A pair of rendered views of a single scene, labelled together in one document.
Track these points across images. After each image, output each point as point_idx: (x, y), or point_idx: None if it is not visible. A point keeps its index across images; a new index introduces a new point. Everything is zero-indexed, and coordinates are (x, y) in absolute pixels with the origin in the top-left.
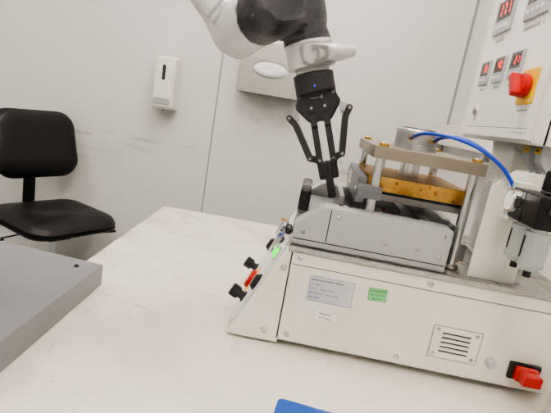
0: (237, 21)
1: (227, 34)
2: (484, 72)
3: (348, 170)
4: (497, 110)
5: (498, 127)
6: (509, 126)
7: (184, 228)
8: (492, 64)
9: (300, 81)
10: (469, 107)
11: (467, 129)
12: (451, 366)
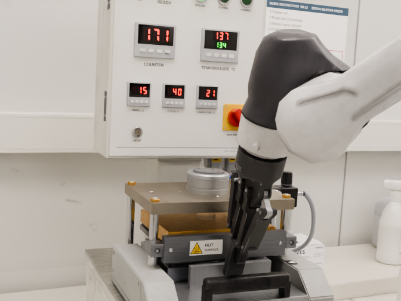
0: (367, 123)
1: (355, 137)
2: (140, 93)
3: (154, 249)
4: (188, 132)
5: (199, 147)
6: (220, 147)
7: None
8: (151, 86)
9: (284, 165)
10: (112, 127)
11: (125, 151)
12: None
